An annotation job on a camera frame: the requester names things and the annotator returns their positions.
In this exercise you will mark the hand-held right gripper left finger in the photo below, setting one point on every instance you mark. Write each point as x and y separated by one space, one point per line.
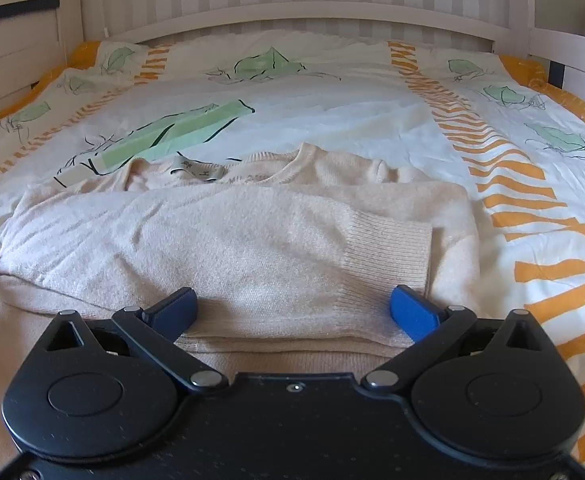
175 312

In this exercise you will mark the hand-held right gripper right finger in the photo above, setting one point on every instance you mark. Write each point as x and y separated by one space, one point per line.
412 316

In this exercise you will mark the beige butterfly print sweater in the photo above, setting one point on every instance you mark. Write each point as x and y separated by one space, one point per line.
222 240

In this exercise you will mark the leaf print duvet cover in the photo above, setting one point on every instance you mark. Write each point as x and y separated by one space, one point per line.
322 100

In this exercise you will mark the orange bed sheet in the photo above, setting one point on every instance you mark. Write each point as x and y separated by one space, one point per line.
532 72

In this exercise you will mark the white wooden bed frame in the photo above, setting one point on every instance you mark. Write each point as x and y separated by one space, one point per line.
17 35

